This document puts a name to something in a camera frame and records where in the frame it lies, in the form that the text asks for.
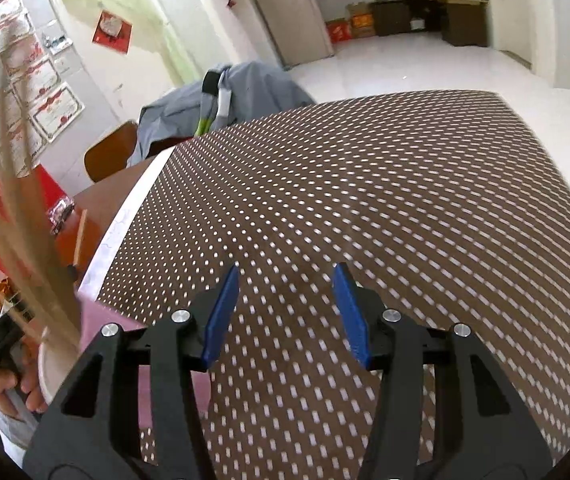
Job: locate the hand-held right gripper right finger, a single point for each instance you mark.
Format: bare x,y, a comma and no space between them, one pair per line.
352,320

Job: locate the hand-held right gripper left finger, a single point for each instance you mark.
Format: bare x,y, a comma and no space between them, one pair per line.
220,320

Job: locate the wooden chopstick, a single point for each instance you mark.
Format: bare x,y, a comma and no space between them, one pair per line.
10,297
81,237

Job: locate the bunch of wooden chopsticks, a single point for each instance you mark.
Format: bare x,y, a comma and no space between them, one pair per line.
40,270

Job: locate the pink cylindrical cup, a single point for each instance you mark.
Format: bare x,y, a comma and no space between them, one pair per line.
170,400

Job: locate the person's left forearm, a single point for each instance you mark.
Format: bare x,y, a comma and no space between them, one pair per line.
12,430

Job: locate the person's left hand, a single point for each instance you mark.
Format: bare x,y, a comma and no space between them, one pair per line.
10,390

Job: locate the orange wrapper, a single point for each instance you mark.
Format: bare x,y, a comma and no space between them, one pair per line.
7,292

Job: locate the brown polka-dot tablecloth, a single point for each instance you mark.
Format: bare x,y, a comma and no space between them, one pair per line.
365,185

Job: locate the clear plastic bag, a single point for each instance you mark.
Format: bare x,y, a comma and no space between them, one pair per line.
62,215

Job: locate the brown wooden chair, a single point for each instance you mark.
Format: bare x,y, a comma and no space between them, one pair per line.
110,152

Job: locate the grey jacket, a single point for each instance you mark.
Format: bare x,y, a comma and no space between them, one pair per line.
265,90

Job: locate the red cardboard box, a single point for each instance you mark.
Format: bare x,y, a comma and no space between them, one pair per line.
338,31

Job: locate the green curtain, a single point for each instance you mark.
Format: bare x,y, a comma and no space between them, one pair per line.
165,35

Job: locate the orange cardboard box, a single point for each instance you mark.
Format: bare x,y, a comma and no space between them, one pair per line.
361,20

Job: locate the dark wooden desk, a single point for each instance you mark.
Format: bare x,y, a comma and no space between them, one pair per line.
460,25

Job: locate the wall of award certificates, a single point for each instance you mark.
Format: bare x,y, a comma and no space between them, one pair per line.
50,105

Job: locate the red wall poster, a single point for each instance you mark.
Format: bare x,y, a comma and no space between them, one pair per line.
111,30

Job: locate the small wall photo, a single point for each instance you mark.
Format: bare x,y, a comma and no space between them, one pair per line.
56,37

